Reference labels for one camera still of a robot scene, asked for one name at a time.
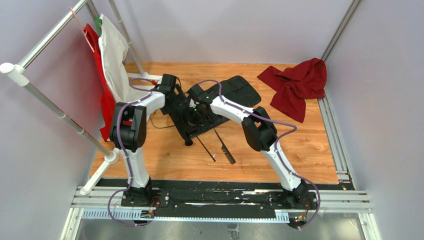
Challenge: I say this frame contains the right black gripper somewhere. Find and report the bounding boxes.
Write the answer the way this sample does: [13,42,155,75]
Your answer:
[184,106,208,135]

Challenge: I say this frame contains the thin black makeup brush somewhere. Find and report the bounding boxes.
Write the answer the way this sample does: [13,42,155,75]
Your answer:
[196,136,216,163]

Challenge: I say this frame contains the large black powder brush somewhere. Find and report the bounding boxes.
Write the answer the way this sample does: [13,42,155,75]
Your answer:
[184,137,194,146]

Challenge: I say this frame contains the black makeup brush roll case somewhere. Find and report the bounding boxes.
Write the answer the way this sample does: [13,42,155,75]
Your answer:
[160,75,262,140]

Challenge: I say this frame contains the black comb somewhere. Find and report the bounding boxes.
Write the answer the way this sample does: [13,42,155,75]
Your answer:
[213,128,236,165]

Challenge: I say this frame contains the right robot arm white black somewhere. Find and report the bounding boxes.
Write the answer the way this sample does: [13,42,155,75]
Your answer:
[188,84,308,209]

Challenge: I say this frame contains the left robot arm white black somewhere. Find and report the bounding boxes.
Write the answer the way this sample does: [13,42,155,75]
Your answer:
[109,74,180,207]

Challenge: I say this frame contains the red hanging garment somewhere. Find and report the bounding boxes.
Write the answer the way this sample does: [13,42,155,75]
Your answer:
[83,23,116,142]

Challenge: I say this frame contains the white hanging cloth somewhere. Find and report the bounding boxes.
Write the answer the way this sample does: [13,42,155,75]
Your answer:
[98,14,162,103]

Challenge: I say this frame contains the dark red cloth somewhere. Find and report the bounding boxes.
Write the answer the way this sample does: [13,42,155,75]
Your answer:
[257,58,328,123]

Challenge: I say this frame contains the pink hanger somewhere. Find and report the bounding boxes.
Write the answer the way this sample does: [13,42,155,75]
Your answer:
[69,7,95,53]

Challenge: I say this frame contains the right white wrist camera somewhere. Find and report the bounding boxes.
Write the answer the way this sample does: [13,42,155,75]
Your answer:
[188,99,198,109]

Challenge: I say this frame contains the silver clothes rack frame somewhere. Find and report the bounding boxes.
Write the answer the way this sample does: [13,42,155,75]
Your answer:
[0,0,177,196]

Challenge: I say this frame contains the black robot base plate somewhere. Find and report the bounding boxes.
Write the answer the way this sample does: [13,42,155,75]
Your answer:
[118,180,321,220]

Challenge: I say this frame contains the aluminium rail frame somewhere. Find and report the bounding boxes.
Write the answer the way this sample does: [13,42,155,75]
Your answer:
[61,179,381,240]

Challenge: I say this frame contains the right corner aluminium post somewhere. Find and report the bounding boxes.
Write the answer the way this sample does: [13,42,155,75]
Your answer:
[321,0,363,62]

